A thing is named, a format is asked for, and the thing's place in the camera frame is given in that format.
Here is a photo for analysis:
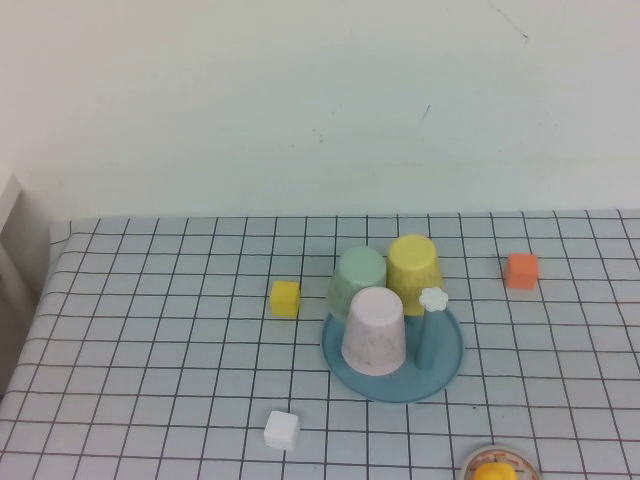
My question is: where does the blue cup stand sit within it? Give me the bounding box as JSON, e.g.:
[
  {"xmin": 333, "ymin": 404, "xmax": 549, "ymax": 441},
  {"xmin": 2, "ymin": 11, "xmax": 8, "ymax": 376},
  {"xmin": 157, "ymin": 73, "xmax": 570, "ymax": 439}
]
[{"xmin": 320, "ymin": 286, "xmax": 466, "ymax": 404}]

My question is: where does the yellow plastic cup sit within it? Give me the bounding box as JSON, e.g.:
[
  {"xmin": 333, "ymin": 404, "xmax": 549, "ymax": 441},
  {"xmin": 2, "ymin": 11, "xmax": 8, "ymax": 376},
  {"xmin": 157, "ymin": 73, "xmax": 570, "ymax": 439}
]
[{"xmin": 386, "ymin": 234, "xmax": 445, "ymax": 318}]

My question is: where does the green plastic cup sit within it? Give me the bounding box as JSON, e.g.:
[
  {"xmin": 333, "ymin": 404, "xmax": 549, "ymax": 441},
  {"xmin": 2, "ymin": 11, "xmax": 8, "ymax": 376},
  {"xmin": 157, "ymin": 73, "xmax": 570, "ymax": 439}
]
[{"xmin": 326, "ymin": 246, "xmax": 388, "ymax": 324}]

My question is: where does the orange cube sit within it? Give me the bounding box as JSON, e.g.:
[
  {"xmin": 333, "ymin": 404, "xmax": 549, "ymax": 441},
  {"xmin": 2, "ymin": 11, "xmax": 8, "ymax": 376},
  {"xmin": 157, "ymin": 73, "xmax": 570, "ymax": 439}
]
[{"xmin": 503, "ymin": 252, "xmax": 540, "ymax": 291}]

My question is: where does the white cube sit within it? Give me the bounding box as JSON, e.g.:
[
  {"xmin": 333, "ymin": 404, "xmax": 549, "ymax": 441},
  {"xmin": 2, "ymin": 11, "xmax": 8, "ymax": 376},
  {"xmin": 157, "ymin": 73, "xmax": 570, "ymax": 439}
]
[{"xmin": 263, "ymin": 409, "xmax": 301, "ymax": 451}]

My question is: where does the round white printed plate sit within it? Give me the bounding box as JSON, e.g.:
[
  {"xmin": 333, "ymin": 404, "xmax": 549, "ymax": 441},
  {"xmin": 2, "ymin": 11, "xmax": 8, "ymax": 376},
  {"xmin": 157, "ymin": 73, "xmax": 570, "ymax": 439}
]
[{"xmin": 460, "ymin": 443, "xmax": 542, "ymax": 480}]

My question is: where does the yellow cube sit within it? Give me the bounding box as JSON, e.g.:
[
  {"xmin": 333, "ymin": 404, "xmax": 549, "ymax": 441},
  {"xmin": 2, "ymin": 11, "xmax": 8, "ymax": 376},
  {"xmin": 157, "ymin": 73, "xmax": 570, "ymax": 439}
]
[{"xmin": 269, "ymin": 280, "xmax": 302, "ymax": 318}]

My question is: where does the grey grid-pattern tablecloth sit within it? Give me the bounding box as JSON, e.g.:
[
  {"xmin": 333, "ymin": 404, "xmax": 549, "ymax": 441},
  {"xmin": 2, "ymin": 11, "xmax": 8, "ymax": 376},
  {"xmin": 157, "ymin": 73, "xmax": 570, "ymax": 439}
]
[{"xmin": 0, "ymin": 209, "xmax": 640, "ymax": 480}]

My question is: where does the pink plastic cup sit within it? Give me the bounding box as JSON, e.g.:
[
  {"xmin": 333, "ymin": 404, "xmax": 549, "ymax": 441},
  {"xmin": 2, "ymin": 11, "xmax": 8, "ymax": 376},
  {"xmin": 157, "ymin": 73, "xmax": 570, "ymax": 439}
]
[{"xmin": 340, "ymin": 286, "xmax": 407, "ymax": 377}]

